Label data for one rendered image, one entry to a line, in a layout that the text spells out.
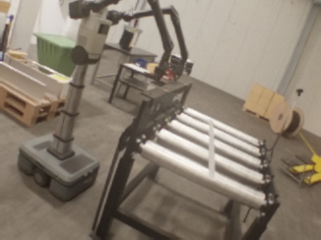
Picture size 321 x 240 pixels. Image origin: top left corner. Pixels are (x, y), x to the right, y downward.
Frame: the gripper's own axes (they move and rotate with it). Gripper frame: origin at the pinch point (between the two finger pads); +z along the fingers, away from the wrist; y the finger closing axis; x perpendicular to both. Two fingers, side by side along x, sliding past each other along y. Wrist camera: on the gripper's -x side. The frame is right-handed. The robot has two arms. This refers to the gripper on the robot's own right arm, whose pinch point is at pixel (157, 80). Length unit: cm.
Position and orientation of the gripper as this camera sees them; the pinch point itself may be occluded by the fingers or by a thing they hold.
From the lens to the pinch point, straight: 186.9
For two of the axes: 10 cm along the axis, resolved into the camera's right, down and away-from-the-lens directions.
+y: 2.8, -1.9, 9.4
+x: -8.9, -4.1, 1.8
